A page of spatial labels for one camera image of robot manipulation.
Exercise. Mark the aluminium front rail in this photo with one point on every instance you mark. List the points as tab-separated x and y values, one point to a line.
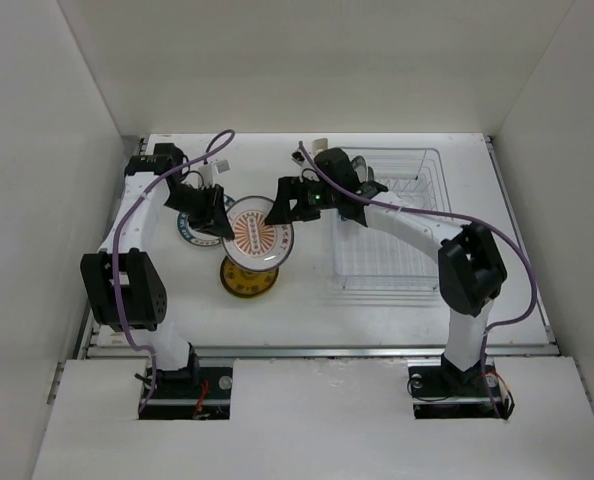
284	352

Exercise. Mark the yellow brown patterned plate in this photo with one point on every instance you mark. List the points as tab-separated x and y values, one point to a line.
245	284

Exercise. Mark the orange sunburst pattern plate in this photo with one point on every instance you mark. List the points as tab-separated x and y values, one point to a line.
256	246

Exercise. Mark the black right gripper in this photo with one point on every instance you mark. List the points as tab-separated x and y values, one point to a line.
291	187

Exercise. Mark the large teal rimmed white plate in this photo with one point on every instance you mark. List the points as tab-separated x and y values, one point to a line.
363	171

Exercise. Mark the aluminium side rail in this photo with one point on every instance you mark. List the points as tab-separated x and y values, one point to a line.
518	234

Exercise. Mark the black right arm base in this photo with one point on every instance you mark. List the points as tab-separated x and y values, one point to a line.
440	391

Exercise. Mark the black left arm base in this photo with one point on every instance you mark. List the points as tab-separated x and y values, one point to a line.
178	396

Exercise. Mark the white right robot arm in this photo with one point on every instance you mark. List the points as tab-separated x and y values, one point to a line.
470	267

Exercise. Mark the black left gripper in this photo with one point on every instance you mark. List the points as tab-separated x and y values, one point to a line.
212	219

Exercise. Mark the small teal rimmed plate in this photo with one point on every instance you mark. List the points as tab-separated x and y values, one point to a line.
193	237

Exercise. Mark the white foam front board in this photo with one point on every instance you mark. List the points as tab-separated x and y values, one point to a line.
300	419

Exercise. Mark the white wire dish rack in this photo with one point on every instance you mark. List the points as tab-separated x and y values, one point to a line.
400	253

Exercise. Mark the beige cutlery holder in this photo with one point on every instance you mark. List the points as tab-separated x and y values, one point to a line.
318	145

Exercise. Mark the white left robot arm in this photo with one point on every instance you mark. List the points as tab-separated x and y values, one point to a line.
124	289

